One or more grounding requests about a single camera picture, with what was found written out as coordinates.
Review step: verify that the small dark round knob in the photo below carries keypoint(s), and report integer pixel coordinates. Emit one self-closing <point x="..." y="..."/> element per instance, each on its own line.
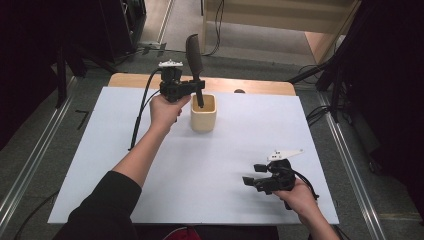
<point x="239" y="91"/>

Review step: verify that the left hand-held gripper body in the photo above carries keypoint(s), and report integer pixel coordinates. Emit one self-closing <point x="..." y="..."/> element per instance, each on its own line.
<point x="171" y="85"/>

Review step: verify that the person's left hand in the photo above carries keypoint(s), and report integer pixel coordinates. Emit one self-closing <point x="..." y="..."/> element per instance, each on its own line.
<point x="165" y="113"/>

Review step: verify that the white board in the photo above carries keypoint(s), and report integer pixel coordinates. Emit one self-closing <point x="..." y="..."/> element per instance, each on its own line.
<point x="216" y="150"/>

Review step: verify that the metal floor rail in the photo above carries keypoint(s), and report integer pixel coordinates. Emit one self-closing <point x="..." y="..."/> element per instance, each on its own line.
<point x="30" y="163"/>
<point x="353" y="166"/>

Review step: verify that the black metal stand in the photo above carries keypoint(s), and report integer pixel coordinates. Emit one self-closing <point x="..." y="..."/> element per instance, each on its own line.
<point x="333" y="76"/>
<point x="61" y="73"/>

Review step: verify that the person's right hand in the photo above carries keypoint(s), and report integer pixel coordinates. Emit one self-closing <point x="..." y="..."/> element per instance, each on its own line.
<point x="296" y="200"/>

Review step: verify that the black spatula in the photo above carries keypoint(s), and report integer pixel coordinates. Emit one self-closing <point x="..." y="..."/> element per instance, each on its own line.
<point x="194" y="56"/>

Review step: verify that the black cabinet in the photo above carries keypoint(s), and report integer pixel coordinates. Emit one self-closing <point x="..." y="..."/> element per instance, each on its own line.
<point x="123" y="26"/>

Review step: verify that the wooden table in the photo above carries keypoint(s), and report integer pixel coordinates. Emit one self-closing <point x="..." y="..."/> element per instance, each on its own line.
<point x="133" y="80"/>

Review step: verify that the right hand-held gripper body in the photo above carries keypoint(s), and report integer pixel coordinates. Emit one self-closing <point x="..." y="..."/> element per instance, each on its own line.
<point x="278" y="178"/>

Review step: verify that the beige square cup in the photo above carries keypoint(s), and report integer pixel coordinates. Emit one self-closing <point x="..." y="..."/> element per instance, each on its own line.
<point x="203" y="118"/>

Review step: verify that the light wooden furniture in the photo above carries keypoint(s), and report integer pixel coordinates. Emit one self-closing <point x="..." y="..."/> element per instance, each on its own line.
<point x="283" y="16"/>

